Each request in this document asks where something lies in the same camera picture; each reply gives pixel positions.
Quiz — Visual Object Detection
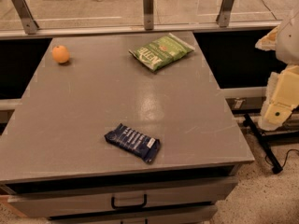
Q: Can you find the black drawer handle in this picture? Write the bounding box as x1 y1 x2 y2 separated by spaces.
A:
110 194 148 210

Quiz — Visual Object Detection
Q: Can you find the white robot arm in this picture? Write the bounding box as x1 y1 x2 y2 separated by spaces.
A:
255 7 299 131

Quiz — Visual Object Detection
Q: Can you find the metal railing base bar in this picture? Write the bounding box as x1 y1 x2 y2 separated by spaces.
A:
0 21 281 40

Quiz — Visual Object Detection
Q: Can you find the dark blue snack bag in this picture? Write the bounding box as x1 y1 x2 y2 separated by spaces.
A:
105 124 161 163

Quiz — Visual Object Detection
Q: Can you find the lower grey drawer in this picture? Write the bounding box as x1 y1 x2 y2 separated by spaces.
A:
48 205 217 224

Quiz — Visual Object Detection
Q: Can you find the orange fruit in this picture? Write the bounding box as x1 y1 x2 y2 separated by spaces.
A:
52 46 70 63

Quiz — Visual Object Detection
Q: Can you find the right metal railing bracket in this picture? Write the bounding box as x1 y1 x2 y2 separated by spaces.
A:
216 0 235 27

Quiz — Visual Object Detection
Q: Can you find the grey drawer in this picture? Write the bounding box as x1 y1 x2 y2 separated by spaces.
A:
48 205 217 224
8 176 237 217

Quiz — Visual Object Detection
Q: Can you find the black stand leg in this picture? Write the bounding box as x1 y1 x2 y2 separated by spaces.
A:
243 114 283 175

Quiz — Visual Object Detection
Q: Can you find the green jalapeno chip bag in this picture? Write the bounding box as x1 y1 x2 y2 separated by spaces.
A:
130 33 195 72

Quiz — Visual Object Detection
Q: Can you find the left metal railing bracket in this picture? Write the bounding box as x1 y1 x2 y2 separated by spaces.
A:
11 0 39 35

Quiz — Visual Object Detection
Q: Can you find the upper grey drawer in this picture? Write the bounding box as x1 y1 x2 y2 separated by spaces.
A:
8 176 237 217

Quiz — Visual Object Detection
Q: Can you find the middle metal railing bracket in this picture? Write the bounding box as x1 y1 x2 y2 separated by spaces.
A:
143 0 154 30

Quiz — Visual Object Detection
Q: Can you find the black floor cable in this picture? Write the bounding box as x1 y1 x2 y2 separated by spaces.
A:
264 148 299 169

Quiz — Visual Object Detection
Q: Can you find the metal railing bracket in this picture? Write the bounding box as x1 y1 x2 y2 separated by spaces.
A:
143 0 154 30
11 0 39 35
216 0 235 27

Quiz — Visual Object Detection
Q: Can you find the grey cabinet with drawers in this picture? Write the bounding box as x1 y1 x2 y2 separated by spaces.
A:
0 34 253 217

